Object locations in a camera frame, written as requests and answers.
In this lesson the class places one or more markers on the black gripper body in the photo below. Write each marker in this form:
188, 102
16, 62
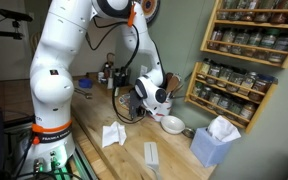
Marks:
135, 100

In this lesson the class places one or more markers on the white ceramic bowl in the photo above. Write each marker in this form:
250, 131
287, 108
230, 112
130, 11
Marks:
172, 124

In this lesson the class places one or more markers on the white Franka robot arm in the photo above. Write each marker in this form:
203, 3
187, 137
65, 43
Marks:
57, 50

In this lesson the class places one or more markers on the white crock with red fish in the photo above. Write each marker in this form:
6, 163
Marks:
166, 111

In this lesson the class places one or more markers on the tall clear grinder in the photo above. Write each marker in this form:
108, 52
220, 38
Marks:
110, 83

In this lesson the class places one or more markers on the red sauce bottle white cap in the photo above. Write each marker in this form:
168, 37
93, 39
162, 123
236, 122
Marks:
107, 70

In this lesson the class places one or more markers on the wooden spoon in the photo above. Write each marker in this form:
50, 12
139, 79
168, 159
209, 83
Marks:
173, 84

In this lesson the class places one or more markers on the white labelled shaker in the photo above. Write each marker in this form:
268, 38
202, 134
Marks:
101, 76

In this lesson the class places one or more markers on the small metal cup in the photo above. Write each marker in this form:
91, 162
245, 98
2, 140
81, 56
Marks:
188, 132

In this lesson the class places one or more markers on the metal spoon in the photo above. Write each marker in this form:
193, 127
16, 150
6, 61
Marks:
84, 94

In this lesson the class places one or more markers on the blue plastic measuring cup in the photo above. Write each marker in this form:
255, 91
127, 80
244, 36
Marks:
85, 83

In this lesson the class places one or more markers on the glass spice jar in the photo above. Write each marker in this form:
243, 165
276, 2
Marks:
214, 39
224, 105
264, 10
228, 40
248, 10
234, 109
204, 69
224, 77
248, 84
280, 11
283, 46
224, 8
247, 113
240, 42
254, 41
214, 100
205, 95
197, 90
214, 74
236, 80

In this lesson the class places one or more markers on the wooden spice rack two shelves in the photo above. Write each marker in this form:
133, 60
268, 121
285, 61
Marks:
194, 80

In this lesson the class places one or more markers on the pale blue tissue box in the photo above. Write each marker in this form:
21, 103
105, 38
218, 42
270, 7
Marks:
207, 150

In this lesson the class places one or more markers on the white tissue sheet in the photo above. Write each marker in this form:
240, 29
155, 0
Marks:
222, 128

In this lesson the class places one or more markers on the wooden spice rack three shelves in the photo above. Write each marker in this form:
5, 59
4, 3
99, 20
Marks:
210, 33

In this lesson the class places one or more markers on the blue lid spice jar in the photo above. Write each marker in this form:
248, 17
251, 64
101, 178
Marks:
261, 87

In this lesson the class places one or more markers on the green lid spice jar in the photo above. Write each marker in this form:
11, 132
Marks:
268, 41

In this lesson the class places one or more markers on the white wall outlet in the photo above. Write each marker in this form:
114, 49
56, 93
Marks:
143, 70

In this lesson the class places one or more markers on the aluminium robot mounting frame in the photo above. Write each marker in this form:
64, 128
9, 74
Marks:
84, 163

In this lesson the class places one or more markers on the decorative wall plate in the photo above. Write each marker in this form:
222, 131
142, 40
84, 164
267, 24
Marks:
152, 8

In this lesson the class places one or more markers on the black camera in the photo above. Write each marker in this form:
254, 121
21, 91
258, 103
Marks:
14, 15

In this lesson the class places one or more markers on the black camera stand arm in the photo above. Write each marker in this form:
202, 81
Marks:
0, 33

